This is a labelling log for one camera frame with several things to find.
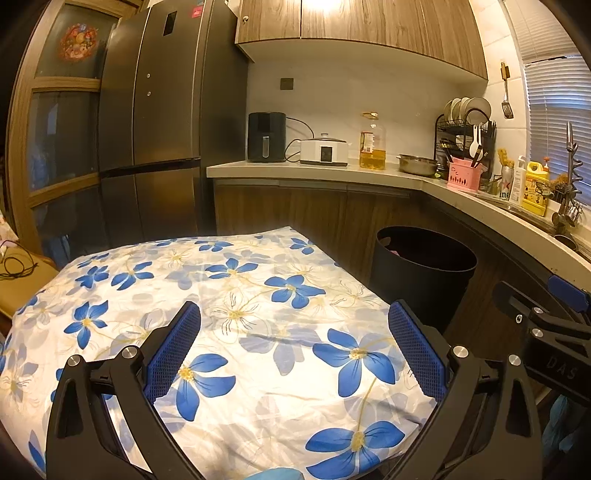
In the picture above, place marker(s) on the steel kitchen sink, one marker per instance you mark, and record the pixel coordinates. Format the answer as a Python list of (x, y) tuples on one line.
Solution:
[(521, 212)]

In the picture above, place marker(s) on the white pump bottle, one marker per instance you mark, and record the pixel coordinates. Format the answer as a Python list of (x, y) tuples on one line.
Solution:
[(517, 184)]

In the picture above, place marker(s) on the beige side table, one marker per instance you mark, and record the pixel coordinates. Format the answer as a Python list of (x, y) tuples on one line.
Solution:
[(23, 295)]

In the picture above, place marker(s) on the blue floral blanket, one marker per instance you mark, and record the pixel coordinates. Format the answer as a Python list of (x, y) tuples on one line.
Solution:
[(258, 323)]

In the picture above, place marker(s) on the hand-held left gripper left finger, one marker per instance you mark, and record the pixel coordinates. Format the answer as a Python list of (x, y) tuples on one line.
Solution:
[(173, 350)]

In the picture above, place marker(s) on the dark steel refrigerator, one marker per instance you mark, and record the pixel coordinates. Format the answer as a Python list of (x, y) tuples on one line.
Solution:
[(161, 115)]

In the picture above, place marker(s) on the wooden wall cabinet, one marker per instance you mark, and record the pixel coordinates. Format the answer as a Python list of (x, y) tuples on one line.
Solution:
[(369, 23)]

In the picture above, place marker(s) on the cooking oil bottle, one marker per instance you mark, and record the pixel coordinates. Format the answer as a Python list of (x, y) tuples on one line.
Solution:
[(372, 147)]

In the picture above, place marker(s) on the steel basin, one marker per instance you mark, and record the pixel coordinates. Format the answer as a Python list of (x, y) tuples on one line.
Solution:
[(418, 165)]

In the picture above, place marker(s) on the yellow loofah sponge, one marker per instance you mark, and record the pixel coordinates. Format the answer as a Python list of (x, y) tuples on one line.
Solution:
[(504, 158)]

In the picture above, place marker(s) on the wooden base cabinet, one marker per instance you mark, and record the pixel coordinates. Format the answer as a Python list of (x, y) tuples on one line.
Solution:
[(300, 207)]

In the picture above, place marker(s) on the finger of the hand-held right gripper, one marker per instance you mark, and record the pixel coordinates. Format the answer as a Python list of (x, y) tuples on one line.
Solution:
[(512, 300), (570, 293)]

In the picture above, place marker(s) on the dark wall socket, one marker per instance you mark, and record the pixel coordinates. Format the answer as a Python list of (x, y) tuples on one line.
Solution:
[(287, 84)]

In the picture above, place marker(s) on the yellow detergent bottle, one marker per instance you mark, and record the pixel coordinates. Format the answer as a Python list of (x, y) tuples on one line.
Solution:
[(535, 191)]

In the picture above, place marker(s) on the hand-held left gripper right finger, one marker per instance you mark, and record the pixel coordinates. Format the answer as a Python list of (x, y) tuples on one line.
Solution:
[(415, 355)]

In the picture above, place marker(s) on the white slow cooker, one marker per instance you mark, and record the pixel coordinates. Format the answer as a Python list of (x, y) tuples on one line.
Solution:
[(323, 154)]

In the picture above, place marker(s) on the silver drink can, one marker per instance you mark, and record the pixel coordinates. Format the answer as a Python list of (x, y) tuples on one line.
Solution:
[(507, 184)]

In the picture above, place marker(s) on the black dish rack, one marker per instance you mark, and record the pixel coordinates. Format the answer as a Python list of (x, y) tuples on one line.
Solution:
[(489, 138)]

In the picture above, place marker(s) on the white rice paddle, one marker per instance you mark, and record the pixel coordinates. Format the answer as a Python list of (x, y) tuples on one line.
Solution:
[(475, 143)]

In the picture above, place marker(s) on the black round trash bin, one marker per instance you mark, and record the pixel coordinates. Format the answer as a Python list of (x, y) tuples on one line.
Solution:
[(415, 286)]

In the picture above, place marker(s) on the hanging slotted spatula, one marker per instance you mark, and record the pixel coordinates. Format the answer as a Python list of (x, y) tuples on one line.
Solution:
[(507, 110)]

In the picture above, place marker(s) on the window blinds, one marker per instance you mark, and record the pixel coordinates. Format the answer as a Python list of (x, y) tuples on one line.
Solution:
[(558, 92)]

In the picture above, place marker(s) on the large white plate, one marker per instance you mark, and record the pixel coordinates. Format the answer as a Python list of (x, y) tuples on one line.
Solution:
[(478, 107)]

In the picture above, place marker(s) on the brown scrubber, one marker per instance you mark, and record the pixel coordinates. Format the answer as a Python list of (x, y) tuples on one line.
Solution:
[(560, 180)]

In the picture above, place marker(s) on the person's left hand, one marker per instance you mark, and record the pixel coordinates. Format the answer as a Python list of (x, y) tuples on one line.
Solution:
[(274, 474)]

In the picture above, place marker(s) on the steel spiral faucet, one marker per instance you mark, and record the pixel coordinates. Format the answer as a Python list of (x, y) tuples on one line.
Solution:
[(571, 138)]

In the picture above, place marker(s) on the person's right hand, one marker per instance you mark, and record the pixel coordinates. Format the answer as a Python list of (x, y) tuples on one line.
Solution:
[(558, 424)]

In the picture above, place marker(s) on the black chopsticks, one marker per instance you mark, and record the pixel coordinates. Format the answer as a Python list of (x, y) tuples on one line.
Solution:
[(445, 153)]

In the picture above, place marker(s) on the wooden glass door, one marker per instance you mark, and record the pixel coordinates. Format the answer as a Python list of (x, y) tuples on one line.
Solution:
[(64, 85)]

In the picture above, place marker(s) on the pink plastic bag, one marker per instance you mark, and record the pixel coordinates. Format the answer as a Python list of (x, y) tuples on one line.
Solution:
[(396, 252)]

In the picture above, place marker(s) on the black air fryer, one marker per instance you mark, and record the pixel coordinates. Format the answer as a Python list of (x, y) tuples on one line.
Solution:
[(265, 138)]

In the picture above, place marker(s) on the red flower door decoration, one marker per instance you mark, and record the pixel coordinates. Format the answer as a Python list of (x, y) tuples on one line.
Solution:
[(78, 42)]

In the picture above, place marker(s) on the pink utensil holder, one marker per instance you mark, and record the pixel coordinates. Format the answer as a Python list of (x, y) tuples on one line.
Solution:
[(463, 177)]

